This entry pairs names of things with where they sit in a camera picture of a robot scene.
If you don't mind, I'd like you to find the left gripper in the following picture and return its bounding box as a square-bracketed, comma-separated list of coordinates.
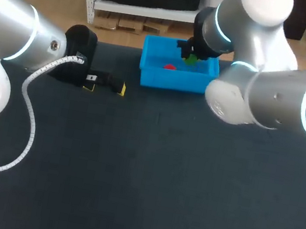
[46, 20, 137, 98]

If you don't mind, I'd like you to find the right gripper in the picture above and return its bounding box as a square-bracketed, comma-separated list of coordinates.
[174, 2, 239, 68]

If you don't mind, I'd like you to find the green cube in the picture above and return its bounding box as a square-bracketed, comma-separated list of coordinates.
[183, 53, 200, 68]

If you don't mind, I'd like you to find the red cube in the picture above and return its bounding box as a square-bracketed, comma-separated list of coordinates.
[163, 62, 178, 72]

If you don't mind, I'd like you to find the cardboard box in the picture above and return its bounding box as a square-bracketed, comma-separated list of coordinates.
[92, 9, 120, 32]
[116, 14, 146, 36]
[142, 17, 173, 37]

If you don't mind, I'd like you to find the blue plastic bin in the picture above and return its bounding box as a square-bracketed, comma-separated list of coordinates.
[136, 33, 225, 99]

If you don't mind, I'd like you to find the white shelf rack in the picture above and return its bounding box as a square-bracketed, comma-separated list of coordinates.
[74, 0, 209, 44]

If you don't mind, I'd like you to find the black cabinet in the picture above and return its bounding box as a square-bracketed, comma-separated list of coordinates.
[281, 0, 306, 43]

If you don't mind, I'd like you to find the white cable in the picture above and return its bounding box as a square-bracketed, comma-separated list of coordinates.
[0, 42, 88, 187]

